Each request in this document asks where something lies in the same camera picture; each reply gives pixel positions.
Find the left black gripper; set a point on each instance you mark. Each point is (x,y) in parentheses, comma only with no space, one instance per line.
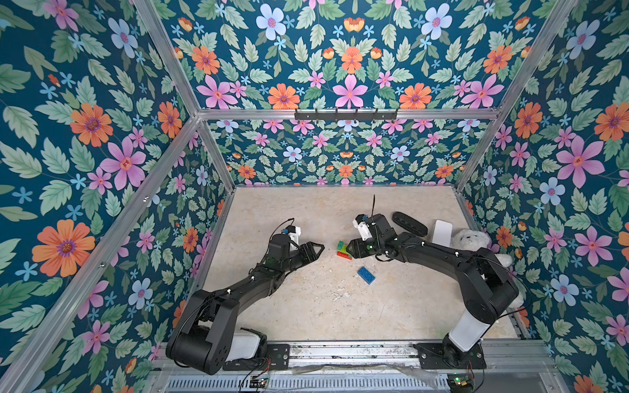
(310,250)

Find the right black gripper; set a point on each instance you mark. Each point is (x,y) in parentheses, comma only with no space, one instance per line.
(364,246)

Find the lime green lego brick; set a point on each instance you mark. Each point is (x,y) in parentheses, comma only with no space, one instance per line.
(342,249)

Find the blue lego brick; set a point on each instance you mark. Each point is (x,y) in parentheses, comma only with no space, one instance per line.
(366,275)

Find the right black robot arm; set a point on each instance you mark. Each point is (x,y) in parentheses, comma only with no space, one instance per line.
(486,286)

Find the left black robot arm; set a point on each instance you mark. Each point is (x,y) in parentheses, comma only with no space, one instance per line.
(205,333)

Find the black oval remote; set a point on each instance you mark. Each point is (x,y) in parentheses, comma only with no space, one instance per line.
(409,224)

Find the white rectangular box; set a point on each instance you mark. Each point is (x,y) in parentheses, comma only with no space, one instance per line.
(442,233)

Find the white teddy bear pink shirt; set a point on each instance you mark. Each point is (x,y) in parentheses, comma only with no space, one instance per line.
(492,267)

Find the small left circuit board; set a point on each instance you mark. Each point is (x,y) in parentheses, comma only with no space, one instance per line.
(258,383)

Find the green circuit board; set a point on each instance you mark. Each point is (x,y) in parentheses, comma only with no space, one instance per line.
(459,383)

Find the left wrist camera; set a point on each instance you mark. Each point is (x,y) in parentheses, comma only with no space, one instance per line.
(294,232)

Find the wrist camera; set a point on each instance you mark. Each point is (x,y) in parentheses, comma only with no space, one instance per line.
(363,224)
(294,232)

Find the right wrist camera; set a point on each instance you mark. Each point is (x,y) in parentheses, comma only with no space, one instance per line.
(363,224)

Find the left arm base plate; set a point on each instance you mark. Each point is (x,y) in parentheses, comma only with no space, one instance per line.
(252,348)

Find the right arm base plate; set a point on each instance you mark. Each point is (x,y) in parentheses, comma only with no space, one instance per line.
(445,355)

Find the black hook rail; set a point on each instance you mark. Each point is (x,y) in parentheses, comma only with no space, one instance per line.
(345,115)

